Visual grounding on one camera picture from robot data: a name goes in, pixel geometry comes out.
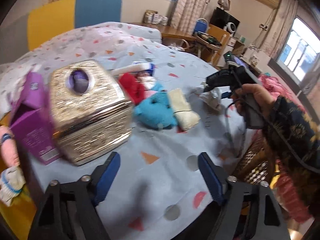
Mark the purple cardboard box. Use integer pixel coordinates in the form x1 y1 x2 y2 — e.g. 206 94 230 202
10 72 61 165

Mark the grey yellow blue sofa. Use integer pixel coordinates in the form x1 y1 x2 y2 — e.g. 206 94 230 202
1 0 122 64

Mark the gold tissue box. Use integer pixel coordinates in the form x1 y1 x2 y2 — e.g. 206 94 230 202
48 60 133 166

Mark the beige towel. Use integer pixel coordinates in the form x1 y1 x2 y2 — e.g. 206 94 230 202
168 88 200 131

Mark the pink towel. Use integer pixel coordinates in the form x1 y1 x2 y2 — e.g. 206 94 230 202
0 125 20 167

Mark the white knit work glove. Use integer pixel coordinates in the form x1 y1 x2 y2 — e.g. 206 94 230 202
0 166 25 207

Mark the white sponge block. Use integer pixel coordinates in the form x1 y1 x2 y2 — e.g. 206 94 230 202
111 62 155 76

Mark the wet wipes packet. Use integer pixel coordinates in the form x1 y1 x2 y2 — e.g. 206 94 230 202
193 82 222 112

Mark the red plush item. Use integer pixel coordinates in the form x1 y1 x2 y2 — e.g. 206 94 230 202
119 73 145 105

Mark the wooden desk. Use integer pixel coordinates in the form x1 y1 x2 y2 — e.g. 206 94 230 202
131 23 196 43

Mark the blue plush toy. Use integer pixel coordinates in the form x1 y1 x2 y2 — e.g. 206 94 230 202
133 82 177 130

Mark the patterned light blue tablecloth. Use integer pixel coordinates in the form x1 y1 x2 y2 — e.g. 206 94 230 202
1 22 249 239

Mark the pink bedspread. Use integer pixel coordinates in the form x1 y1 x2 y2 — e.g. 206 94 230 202
258 74 306 113

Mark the white tote bag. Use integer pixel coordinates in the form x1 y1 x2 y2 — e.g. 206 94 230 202
168 39 196 54

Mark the person right hand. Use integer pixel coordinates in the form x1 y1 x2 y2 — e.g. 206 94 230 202
231 83 276 119

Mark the dark patterned sleeve forearm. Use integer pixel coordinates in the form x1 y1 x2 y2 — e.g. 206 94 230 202
263 96 319 218

